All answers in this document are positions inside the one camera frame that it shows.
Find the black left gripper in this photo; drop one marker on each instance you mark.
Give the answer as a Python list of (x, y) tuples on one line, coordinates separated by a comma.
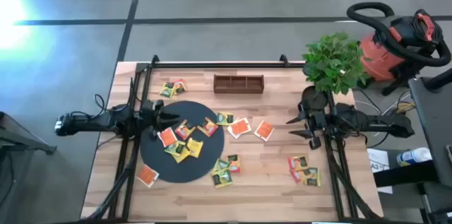
[(152, 118)]

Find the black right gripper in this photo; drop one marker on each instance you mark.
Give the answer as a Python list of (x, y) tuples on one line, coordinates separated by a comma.
[(318, 121)]

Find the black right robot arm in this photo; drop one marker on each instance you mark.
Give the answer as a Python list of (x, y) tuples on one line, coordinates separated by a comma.
[(381, 125)]

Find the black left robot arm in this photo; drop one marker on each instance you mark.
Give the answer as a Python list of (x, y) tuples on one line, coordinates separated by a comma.
[(88, 121)]

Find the round dark woven placemat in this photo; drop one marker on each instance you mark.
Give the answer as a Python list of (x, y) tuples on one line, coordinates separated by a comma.
[(166, 167)]

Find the brown wooden compartment box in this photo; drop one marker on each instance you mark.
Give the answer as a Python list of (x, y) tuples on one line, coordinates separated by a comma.
[(216, 84)]

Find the green plant in black pot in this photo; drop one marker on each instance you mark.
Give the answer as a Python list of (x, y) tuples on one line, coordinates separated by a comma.
[(333, 63)]

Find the white paper sheet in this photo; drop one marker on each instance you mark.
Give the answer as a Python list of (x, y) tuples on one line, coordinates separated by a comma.
[(379, 157)]

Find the red shop vacuum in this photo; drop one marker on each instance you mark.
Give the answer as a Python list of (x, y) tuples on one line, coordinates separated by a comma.
[(379, 58)]

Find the white and blue spray bottle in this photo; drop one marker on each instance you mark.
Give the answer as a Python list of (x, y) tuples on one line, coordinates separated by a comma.
[(415, 156)]

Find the dark grey cart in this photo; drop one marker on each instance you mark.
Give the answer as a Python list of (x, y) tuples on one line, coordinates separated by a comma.
[(434, 121)]

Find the black metal stand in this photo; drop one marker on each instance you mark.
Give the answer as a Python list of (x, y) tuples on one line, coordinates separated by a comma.
[(21, 142)]

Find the black metal rig frame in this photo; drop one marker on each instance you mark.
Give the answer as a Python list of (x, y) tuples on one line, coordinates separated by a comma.
[(219, 64)]

